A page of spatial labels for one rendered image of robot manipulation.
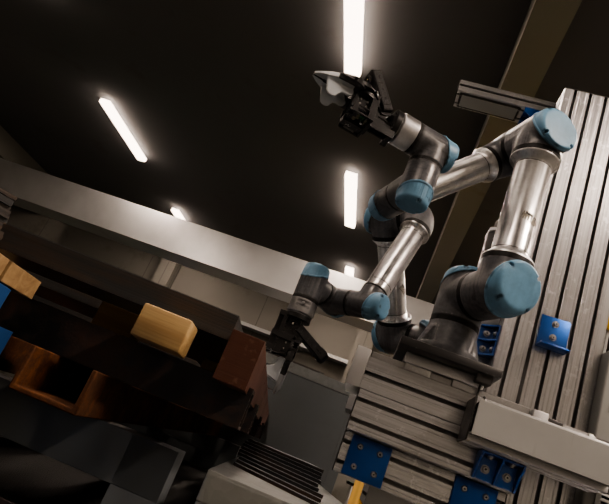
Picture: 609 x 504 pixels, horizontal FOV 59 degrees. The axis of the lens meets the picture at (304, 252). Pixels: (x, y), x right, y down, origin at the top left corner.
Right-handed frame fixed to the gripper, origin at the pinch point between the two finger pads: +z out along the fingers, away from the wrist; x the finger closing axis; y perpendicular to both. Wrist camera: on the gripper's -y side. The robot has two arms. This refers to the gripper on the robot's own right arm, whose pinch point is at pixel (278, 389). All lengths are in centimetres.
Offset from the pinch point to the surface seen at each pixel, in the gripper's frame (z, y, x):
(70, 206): -162, 351, -516
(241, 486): 18, -2, 85
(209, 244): -174, 155, -488
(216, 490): 19, 0, 85
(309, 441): 7, -17, -82
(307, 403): -7, -11, -82
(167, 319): 5, 13, 82
